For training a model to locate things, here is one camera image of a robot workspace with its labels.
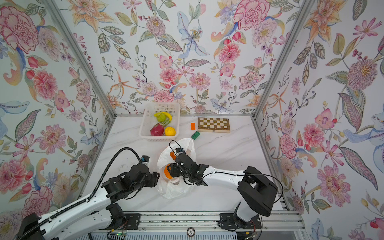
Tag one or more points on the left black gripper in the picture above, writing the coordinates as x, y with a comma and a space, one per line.
153, 178

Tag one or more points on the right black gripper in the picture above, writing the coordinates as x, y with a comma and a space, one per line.
175, 168

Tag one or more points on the white translucent plastic bag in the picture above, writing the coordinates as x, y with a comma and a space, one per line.
171, 184

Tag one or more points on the yellow lemon fruit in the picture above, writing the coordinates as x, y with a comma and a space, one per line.
170, 131

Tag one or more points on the pink dragon fruit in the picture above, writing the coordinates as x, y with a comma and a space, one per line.
158, 129

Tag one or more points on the green pepper fruit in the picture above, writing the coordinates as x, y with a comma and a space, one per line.
161, 117

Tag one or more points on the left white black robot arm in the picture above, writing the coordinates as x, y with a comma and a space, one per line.
96, 211

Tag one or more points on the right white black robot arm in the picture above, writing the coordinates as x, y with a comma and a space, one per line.
257, 190

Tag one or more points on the green toy brick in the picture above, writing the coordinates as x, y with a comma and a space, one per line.
195, 135

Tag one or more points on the yellow banana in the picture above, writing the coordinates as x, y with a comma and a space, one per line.
168, 115

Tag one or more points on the wooden chessboard box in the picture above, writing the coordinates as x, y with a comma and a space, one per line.
214, 125

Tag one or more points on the white perforated plastic basket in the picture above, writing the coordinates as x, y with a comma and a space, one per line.
149, 120

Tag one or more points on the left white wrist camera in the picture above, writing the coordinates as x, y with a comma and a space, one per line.
145, 160

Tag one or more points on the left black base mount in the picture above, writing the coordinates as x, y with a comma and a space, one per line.
128, 222

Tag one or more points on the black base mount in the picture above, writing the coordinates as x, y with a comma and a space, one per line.
232, 222
128, 222

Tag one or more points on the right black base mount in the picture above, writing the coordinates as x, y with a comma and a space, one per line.
232, 222

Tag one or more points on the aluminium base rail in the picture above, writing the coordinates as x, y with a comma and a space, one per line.
280, 221

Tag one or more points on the left aluminium corner post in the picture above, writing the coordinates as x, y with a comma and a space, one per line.
59, 20

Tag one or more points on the aluminium corner post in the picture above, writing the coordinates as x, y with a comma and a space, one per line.
59, 20
303, 13

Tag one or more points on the right aluminium corner post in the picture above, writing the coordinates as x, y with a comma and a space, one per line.
303, 13

